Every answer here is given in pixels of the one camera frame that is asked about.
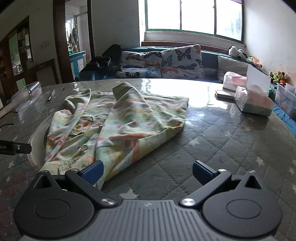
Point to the pastel patterned button shirt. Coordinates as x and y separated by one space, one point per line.
120 125

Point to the pink tissue pack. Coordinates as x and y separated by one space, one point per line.
233 81

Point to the dark wooden door frame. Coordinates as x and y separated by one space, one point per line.
60 41

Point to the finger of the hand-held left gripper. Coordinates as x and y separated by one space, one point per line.
16 147

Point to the dark flat box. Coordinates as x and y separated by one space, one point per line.
224 94

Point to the green and brown plush toy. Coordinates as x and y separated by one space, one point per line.
279 77

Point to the clear storage box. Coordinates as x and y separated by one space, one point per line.
285 97

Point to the clear plastic container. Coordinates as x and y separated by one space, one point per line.
27 95

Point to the green framed window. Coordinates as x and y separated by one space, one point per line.
185 16

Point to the blue cloth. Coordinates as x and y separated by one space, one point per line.
285 120

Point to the black bag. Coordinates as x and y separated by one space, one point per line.
101 62

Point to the orange plush toy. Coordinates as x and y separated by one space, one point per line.
255 62

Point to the white plush toy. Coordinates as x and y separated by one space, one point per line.
237 51

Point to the teal sofa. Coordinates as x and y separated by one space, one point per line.
210 60

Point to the blue cabinet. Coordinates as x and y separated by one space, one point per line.
77 62

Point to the grey pillow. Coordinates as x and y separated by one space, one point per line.
231 66

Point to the open tissue pack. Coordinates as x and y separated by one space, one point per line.
252 99

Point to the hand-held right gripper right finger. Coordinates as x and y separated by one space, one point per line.
201 172

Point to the large butterfly print pillow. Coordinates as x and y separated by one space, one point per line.
182 60

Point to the wooden shelf cabinet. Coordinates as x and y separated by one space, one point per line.
13 51

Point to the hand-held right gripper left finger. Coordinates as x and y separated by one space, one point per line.
93 172

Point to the pen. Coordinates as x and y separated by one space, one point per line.
50 95

